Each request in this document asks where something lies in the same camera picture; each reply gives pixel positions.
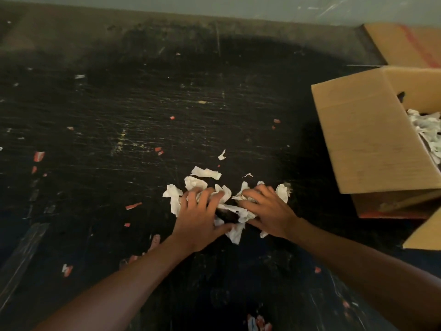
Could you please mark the pile of white paper shreds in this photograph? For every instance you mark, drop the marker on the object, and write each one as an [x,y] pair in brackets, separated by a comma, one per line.
[203,174]
[427,130]

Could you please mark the brown cardboard box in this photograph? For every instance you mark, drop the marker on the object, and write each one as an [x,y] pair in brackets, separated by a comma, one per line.
[372,134]

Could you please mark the flattened red-printed cardboard sheet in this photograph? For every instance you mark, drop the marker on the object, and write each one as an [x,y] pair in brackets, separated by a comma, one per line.
[406,44]

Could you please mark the person's right hand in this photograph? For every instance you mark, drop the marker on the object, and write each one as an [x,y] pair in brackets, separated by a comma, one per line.
[272,213]

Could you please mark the person's right forearm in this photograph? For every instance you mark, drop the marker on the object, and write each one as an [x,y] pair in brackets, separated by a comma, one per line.
[372,272]

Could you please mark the person's left forearm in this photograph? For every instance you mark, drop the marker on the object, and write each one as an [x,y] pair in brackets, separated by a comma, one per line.
[113,289]

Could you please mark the dark scuffed table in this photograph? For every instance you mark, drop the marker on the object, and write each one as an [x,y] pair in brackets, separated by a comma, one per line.
[103,117]

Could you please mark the person's left hand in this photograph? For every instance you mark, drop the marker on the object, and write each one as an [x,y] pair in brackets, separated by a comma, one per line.
[198,224]

